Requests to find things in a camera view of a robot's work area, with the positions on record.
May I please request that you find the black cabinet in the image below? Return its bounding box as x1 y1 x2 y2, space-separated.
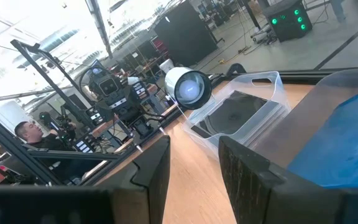
153 0 219 68

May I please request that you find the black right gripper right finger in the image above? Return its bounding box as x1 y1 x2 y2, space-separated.
218 136 358 224

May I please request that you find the white cylindrical projector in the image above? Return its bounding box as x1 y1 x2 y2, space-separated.
164 66 213 111

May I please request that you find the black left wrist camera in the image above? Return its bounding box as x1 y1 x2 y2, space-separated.
99 77 120 96

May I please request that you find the clear plastic bin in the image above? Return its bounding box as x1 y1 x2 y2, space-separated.
181 70 292 158

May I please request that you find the black computer with green lights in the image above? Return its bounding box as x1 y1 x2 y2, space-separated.
261 0 313 43

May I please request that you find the clear black jewel case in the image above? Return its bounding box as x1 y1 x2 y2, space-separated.
190 90 281 140

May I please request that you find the blue plastic lid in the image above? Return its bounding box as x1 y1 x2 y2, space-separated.
287 83 358 190

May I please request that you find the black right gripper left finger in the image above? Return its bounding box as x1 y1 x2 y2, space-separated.
103 135 172 224

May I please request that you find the person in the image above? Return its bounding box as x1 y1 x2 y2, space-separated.
13 120 104 184

